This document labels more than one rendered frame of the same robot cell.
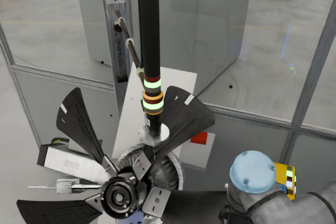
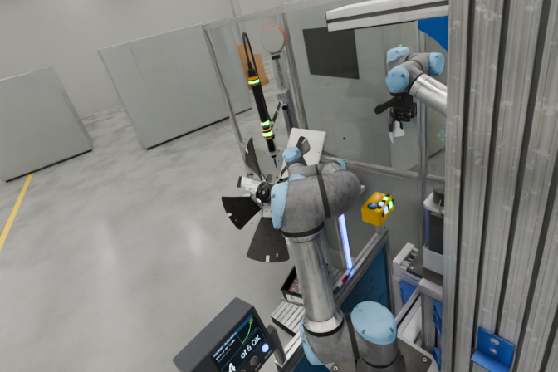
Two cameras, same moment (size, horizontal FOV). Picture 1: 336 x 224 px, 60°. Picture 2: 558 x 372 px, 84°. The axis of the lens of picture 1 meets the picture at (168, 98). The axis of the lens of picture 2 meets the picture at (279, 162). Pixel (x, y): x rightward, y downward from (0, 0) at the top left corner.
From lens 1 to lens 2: 96 cm
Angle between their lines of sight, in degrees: 27
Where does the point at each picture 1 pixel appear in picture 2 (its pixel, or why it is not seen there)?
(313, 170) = not seen: hidden behind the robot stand
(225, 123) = (372, 177)
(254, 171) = (289, 153)
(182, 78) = (317, 135)
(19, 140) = not seen: hidden behind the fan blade
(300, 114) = (423, 166)
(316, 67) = (421, 125)
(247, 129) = (388, 182)
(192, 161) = not seen: hidden behind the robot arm
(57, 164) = (245, 186)
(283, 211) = (295, 167)
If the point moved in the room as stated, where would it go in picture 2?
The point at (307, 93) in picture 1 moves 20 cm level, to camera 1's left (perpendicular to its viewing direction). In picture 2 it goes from (422, 148) to (384, 149)
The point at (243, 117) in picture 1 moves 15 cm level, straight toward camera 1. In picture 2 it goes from (383, 171) to (371, 183)
